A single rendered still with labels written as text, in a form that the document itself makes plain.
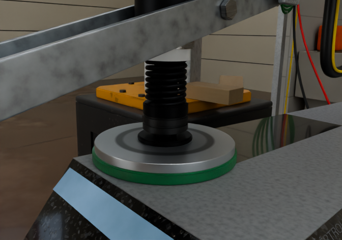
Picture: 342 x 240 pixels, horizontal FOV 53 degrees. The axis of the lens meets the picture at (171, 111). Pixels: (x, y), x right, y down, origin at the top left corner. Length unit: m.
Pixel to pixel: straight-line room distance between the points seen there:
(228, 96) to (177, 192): 0.75
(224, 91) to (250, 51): 5.51
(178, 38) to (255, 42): 6.16
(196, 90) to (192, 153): 0.75
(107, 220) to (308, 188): 0.25
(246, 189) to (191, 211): 0.09
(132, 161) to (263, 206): 0.17
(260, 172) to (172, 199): 0.15
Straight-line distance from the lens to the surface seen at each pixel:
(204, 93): 1.19
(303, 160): 0.57
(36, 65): 0.34
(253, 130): 0.70
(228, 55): 6.93
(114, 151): 0.48
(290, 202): 0.43
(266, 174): 0.49
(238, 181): 0.46
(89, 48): 0.36
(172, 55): 0.47
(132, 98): 1.26
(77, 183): 0.50
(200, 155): 0.46
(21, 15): 6.74
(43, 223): 0.51
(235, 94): 1.18
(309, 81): 3.64
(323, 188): 0.48
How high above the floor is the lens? 1.01
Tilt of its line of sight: 13 degrees down
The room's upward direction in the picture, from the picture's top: 1 degrees clockwise
